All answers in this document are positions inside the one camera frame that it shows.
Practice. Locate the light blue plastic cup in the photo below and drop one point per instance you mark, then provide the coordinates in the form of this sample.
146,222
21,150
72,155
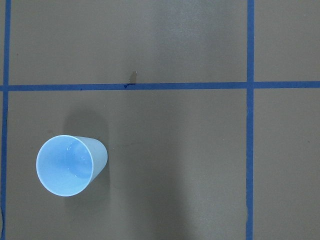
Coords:
67,164

